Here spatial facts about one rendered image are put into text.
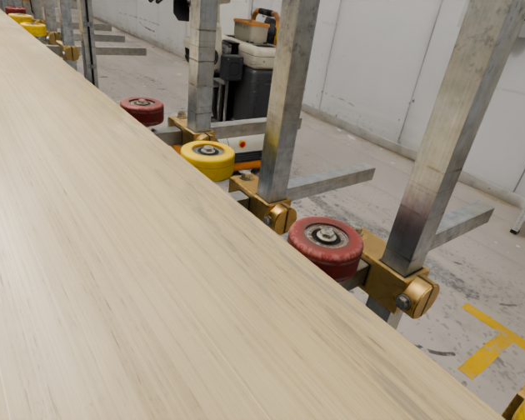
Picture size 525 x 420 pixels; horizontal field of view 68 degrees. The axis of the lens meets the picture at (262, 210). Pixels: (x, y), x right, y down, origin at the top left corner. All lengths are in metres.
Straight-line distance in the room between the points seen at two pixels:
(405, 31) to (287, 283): 3.38
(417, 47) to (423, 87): 0.32
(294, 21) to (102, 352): 0.44
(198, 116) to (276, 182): 0.25
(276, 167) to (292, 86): 0.12
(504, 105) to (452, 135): 2.84
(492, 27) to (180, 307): 0.34
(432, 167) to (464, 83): 0.08
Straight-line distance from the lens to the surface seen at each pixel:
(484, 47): 0.41
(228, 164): 0.57
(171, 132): 0.83
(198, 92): 0.78
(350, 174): 0.83
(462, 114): 0.41
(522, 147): 3.23
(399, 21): 3.70
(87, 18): 1.46
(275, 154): 0.60
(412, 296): 0.48
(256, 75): 2.49
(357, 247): 0.41
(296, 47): 0.56
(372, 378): 0.30
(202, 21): 0.76
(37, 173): 0.54
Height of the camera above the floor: 1.13
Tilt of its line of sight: 30 degrees down
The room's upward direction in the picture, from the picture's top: 8 degrees clockwise
